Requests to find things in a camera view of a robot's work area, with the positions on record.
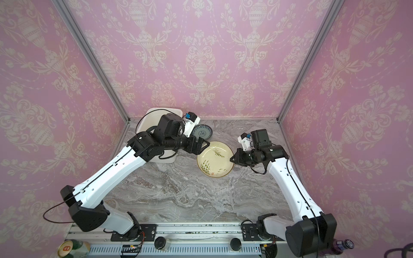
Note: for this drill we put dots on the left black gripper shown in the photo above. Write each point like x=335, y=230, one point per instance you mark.
x=192, y=149

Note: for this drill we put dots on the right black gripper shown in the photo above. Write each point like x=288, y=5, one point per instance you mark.
x=240, y=154

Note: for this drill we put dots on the white slotted cable duct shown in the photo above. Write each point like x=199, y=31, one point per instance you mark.
x=175, y=251

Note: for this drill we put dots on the jar black lid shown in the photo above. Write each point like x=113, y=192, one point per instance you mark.
x=235, y=245
x=162, y=243

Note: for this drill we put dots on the purple drink bottle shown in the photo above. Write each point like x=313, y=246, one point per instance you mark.
x=339, y=246

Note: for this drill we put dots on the beige plate floral pattern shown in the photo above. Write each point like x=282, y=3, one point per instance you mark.
x=214, y=161

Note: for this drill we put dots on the green can gold lid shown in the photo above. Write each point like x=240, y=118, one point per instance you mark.
x=74, y=249

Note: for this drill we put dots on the small teal patterned plate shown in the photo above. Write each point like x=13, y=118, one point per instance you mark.
x=202, y=131

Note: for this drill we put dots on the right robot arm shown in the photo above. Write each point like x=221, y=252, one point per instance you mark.
x=311, y=230

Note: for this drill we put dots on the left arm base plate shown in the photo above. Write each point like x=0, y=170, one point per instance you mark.
x=146, y=233

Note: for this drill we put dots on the right jar black lid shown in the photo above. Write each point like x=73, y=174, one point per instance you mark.
x=235, y=245

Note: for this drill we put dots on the white plastic bin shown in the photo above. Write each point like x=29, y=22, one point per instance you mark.
x=152, y=118

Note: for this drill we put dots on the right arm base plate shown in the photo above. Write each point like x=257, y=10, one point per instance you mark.
x=254, y=232

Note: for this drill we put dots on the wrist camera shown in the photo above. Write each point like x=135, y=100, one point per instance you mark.
x=190, y=120
x=246, y=142

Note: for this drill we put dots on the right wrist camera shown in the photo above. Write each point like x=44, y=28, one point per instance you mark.
x=246, y=142

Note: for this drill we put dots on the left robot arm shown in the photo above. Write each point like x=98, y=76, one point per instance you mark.
x=85, y=201

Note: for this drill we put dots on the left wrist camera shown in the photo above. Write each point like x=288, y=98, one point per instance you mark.
x=190, y=120

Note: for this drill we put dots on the left jar black lid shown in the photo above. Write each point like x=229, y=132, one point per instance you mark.
x=162, y=243

